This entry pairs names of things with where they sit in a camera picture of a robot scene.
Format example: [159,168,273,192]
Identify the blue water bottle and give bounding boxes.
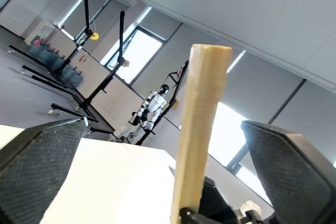
[28,39,50,61]
[64,67,85,89]

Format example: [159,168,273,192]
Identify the black gantry stand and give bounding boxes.
[20,10,131,134]
[7,0,101,91]
[128,60,190,146]

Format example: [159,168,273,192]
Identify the wooden bar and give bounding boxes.
[170,43,233,224]

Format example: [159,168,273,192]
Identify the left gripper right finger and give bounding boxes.
[240,120,336,224]

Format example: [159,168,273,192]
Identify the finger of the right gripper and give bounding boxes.
[198,176,232,216]
[179,206,237,224]

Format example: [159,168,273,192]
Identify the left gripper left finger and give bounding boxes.
[0,118,87,224]

